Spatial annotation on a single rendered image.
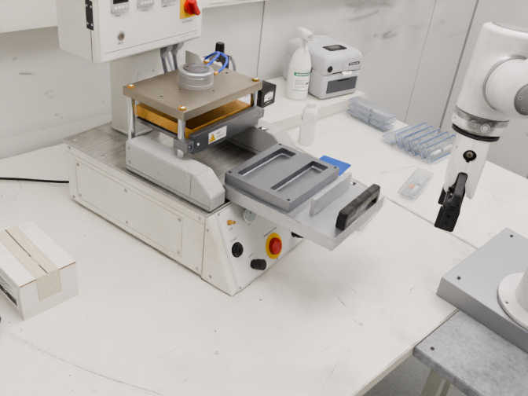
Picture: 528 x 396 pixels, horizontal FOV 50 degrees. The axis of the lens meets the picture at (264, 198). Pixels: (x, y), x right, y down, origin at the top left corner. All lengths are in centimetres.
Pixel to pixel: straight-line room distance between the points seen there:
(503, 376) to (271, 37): 149
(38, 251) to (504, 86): 91
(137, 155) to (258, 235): 32
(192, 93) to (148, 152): 16
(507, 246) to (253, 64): 118
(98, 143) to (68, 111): 41
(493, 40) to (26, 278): 91
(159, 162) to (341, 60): 108
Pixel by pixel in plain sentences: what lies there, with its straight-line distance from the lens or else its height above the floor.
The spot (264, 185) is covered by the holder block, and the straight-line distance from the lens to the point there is 116.
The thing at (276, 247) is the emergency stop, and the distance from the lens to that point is 134.
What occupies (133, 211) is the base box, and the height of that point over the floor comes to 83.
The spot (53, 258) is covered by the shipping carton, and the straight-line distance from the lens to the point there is 122.
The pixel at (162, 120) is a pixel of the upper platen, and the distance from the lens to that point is 128.
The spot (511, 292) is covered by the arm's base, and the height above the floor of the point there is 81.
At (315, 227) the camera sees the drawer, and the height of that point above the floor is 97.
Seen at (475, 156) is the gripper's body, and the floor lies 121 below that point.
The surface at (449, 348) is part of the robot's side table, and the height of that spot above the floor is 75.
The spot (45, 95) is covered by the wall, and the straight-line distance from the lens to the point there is 178.
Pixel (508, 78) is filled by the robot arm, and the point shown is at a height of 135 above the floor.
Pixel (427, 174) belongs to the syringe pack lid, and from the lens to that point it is 182.
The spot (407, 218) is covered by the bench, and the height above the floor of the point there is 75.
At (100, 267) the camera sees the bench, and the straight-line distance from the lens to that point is 133.
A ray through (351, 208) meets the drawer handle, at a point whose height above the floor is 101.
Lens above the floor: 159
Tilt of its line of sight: 32 degrees down
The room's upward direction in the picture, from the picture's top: 7 degrees clockwise
